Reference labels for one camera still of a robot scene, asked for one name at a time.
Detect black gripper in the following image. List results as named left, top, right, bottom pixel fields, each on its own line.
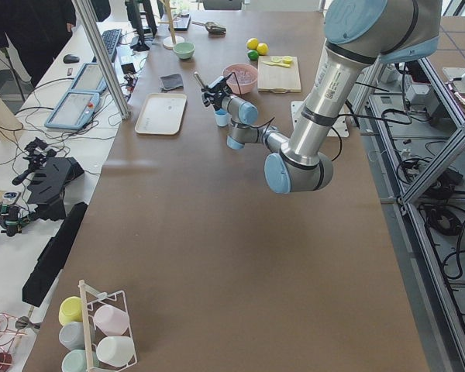
left=201, top=76, right=233, bottom=111

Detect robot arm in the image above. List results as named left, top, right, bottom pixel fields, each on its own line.
left=199, top=1, right=442, bottom=194

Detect light blue cup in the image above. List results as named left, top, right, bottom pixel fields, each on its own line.
left=214, top=110, right=229, bottom=127

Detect clear ice cubes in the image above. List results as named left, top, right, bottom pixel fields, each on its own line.
left=225, top=67, right=257, bottom=85

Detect steel ice scoop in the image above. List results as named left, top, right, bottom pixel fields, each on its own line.
left=191, top=21, right=226, bottom=35

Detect wooden cup stand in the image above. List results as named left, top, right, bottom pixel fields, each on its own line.
left=159, top=0, right=185, bottom=50

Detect pink cup on rack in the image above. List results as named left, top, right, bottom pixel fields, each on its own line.
left=93, top=305, right=129, bottom=336

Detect yellow cup on rack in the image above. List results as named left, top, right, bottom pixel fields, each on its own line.
left=58, top=296, right=83, bottom=326

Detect white plastic cup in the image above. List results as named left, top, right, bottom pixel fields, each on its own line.
left=96, top=336, right=135, bottom=367

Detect grey cup on rack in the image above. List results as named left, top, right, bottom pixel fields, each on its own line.
left=59, top=322, right=85, bottom=350

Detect mint cup on rack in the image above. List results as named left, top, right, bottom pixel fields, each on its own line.
left=61, top=350, right=88, bottom=372

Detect pink bowl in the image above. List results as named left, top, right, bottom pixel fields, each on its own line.
left=222, top=64, right=258, bottom=95

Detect grey folded cloth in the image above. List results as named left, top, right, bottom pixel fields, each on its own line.
left=160, top=74, right=184, bottom=91

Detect green bowl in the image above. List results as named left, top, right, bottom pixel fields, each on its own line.
left=173, top=42, right=195, bottom=60

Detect green lime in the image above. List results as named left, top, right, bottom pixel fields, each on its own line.
left=247, top=50, right=259, bottom=60

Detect cream rabbit tray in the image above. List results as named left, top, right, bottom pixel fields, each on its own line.
left=135, top=93, right=187, bottom=136

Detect wooden cutting board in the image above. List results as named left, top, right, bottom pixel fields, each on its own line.
left=257, top=56, right=301, bottom=93

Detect yellow lemon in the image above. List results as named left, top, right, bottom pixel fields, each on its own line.
left=246, top=38, right=259, bottom=50
left=256, top=43, right=269, bottom=56

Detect yellow plastic knife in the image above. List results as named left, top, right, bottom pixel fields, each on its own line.
left=262, top=60, right=291, bottom=68

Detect black keyboard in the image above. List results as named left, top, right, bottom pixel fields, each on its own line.
left=102, top=29, right=122, bottom=62

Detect black monitor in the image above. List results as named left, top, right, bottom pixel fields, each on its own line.
left=125, top=0, right=157, bottom=52

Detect blue teach pendant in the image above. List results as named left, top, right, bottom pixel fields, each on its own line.
left=71, top=63, right=107, bottom=94
left=45, top=91, right=100, bottom=130

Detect black computer mouse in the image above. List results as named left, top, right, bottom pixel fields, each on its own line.
left=63, top=54, right=80, bottom=64

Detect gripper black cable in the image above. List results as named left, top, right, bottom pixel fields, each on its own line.
left=224, top=73, right=278, bottom=135

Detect white wire cup rack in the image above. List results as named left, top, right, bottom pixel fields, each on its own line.
left=78, top=280, right=138, bottom=371

